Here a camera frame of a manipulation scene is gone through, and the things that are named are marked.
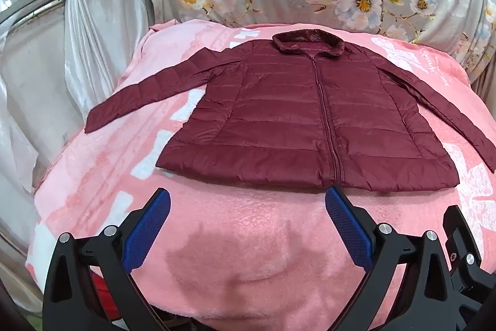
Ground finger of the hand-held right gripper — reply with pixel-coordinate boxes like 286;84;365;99
443;204;496;331

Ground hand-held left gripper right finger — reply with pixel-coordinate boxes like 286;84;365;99
325;186;463;331

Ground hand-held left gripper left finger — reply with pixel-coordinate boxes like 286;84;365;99
42;187;172;331

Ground maroon quilted jacket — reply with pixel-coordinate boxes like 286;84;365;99
84;29;496;193

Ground red item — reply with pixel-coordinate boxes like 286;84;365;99
90;265;117;316

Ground pink bow-print blanket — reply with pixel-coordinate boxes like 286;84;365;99
25;20;496;328

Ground white satin curtain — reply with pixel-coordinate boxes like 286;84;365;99
0;0;156;312

